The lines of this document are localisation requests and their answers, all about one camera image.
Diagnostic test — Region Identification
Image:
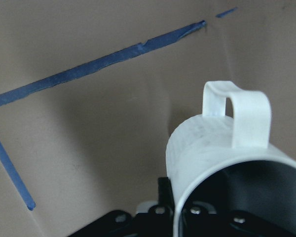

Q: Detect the white mug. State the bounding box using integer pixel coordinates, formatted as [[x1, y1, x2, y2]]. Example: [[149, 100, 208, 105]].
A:
[[166, 81, 296, 236]]

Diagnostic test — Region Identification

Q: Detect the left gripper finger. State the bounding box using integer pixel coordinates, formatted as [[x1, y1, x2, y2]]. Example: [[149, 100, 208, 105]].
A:
[[157, 177, 174, 214]]

